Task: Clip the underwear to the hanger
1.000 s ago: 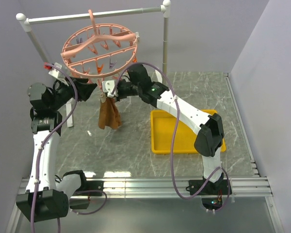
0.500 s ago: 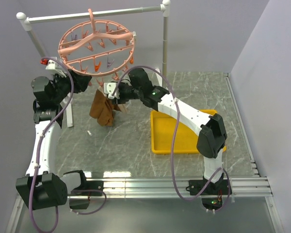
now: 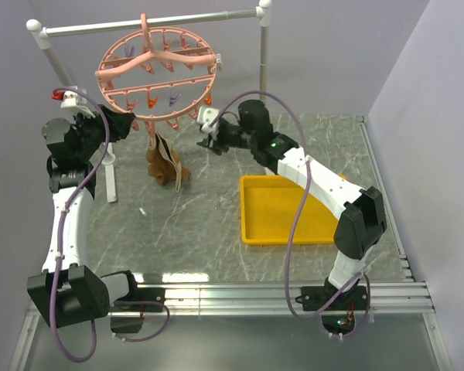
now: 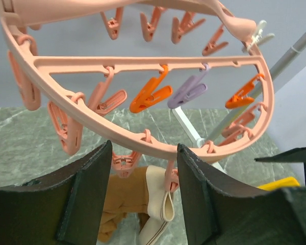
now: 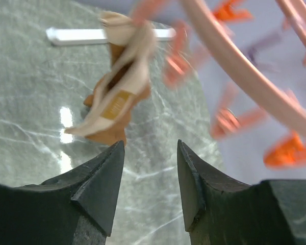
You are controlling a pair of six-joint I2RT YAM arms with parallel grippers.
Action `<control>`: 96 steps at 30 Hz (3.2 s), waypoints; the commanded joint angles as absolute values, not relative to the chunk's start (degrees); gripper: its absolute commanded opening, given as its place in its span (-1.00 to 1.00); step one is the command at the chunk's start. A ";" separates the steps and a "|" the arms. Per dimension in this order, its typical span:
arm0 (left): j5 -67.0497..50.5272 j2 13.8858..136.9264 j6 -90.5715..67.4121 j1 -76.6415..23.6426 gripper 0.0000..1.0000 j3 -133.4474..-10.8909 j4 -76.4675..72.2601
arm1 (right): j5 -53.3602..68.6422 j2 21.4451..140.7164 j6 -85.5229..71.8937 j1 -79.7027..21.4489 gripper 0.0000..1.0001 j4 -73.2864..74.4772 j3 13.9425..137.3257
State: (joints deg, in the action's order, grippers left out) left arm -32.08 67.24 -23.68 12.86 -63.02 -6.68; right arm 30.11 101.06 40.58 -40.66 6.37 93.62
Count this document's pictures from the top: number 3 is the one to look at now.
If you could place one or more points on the white metal drying rack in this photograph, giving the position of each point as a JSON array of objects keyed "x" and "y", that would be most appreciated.
[{"x": 43, "y": 35}]

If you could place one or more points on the white clothes peg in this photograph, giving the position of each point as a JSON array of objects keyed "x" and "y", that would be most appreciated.
[{"x": 218, "y": 62}]

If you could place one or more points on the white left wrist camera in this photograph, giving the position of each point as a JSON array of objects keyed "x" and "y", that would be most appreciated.
[{"x": 72, "y": 102}]

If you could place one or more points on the pink round clip hanger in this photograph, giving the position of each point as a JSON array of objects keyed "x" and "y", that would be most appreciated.
[{"x": 164, "y": 60}]

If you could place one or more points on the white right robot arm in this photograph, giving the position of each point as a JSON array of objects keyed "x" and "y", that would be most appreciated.
[{"x": 360, "y": 214}]

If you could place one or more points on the aluminium rail frame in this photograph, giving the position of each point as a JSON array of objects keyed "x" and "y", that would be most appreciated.
[{"x": 226, "y": 301}]

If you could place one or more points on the yellow plastic tray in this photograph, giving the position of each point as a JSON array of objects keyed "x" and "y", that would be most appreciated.
[{"x": 269, "y": 204}]

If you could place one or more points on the brown underwear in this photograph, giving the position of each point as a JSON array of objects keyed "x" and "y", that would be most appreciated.
[{"x": 164, "y": 163}]

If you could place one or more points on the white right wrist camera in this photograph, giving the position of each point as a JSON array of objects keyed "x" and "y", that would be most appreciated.
[{"x": 207, "y": 119}]

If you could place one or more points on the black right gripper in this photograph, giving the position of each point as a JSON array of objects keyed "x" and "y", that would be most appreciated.
[{"x": 217, "y": 150}]

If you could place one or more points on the orange clothes peg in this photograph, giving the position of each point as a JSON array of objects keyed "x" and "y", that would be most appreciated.
[{"x": 151, "y": 101}]

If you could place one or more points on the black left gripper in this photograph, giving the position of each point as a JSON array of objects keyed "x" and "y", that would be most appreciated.
[{"x": 118, "y": 124}]

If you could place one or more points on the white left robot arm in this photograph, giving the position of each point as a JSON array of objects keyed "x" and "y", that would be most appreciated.
[{"x": 67, "y": 291}]

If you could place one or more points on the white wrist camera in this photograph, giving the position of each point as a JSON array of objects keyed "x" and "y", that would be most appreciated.
[
  {"x": 207, "y": 119},
  {"x": 72, "y": 102}
]

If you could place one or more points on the purple clothes peg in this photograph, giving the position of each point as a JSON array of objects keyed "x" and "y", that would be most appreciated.
[{"x": 173, "y": 99}]

